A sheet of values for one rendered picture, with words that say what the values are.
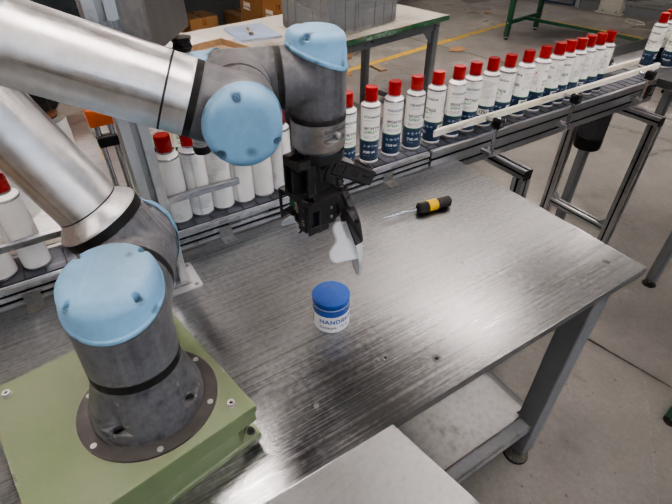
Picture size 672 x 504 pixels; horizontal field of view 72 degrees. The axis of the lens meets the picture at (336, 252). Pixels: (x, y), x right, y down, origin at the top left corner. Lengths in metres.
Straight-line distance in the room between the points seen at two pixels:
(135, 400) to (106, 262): 0.18
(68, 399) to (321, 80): 0.56
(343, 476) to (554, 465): 1.17
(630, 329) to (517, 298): 1.38
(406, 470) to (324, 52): 0.57
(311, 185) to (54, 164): 0.32
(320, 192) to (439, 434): 0.98
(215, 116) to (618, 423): 1.79
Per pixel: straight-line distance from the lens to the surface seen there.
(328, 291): 0.86
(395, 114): 1.29
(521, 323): 0.96
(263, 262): 1.04
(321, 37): 0.59
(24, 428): 0.79
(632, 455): 1.95
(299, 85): 0.59
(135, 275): 0.58
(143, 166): 0.88
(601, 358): 2.17
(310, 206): 0.65
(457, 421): 1.53
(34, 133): 0.65
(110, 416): 0.69
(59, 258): 1.11
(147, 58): 0.47
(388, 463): 0.74
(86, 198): 0.67
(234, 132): 0.45
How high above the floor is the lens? 1.49
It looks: 39 degrees down
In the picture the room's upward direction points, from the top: straight up
